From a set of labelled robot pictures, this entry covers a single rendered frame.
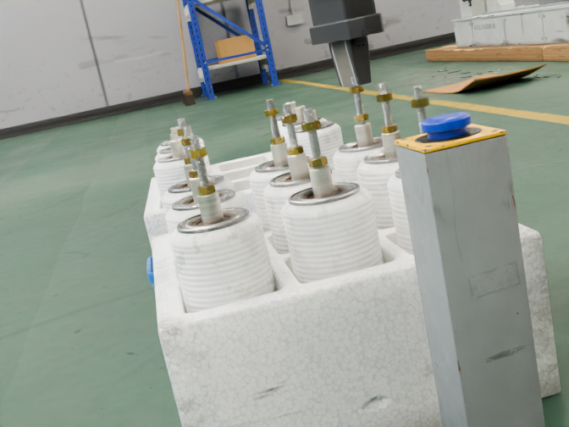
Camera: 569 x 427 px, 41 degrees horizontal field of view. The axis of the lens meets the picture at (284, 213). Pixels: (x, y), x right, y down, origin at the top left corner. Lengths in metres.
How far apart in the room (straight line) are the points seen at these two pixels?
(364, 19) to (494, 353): 0.48
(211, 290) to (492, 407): 0.28
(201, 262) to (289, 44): 6.48
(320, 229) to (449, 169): 0.19
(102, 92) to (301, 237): 6.36
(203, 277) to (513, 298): 0.29
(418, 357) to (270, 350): 0.15
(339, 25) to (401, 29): 6.48
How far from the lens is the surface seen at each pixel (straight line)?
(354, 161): 1.00
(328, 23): 1.02
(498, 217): 0.63
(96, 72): 7.07
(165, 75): 7.06
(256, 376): 0.75
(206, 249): 0.73
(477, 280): 0.63
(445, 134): 0.62
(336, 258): 0.76
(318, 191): 0.78
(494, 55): 4.79
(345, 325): 0.75
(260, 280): 0.76
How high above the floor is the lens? 0.42
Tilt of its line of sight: 13 degrees down
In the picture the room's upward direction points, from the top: 12 degrees counter-clockwise
